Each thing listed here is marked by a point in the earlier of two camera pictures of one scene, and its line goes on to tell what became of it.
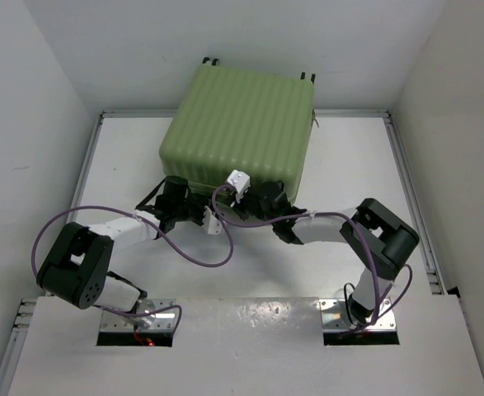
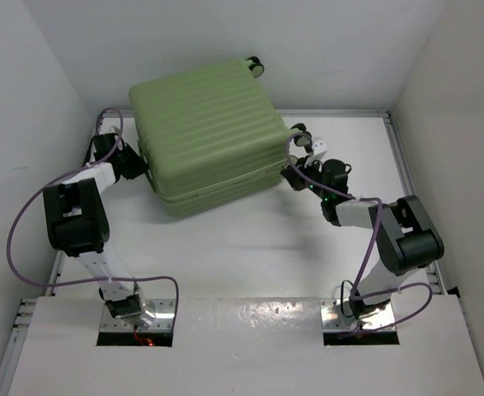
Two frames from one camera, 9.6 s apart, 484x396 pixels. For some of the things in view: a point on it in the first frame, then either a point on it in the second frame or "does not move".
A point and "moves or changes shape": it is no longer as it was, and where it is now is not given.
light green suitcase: x=231 y=119 moves or changes shape
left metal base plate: x=164 y=322 does not move
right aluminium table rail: x=437 y=284 does not move
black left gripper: x=203 y=201 → x=137 y=166
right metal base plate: x=336 y=317 does not move
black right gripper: x=238 y=207 → x=297 y=180
